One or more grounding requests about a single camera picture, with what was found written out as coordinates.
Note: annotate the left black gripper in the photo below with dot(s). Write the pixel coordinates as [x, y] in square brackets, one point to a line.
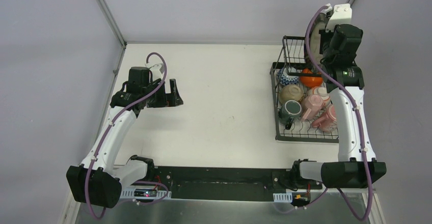
[167, 94]

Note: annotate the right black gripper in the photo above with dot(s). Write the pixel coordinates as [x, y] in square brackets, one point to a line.
[324, 36]

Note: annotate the orange bowl white inside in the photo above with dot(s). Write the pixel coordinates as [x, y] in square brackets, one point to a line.
[311, 81]

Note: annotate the orange floral pattern bowl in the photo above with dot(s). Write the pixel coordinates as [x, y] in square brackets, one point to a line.
[322, 92]

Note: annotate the pink cup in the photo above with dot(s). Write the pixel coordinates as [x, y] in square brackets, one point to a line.
[311, 105]

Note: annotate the plain white bowl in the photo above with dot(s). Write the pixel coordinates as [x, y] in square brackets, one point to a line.
[290, 92]

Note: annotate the black wire dish rack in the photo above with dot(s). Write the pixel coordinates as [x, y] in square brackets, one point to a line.
[292, 54]

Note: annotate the dark red cup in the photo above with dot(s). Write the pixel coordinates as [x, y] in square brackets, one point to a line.
[327, 121]

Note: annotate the dark green mug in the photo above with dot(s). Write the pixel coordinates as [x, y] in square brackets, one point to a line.
[289, 112]

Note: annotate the black striped rim plate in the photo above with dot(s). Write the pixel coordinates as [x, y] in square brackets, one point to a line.
[319, 24]

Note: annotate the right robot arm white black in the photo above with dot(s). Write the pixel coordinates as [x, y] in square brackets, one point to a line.
[357, 166]

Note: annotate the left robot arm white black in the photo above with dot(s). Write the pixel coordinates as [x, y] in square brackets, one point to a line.
[95, 179]

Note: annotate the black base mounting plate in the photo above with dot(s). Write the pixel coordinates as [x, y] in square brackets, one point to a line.
[222, 184]

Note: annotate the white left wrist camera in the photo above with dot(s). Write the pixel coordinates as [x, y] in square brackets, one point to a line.
[143, 80]

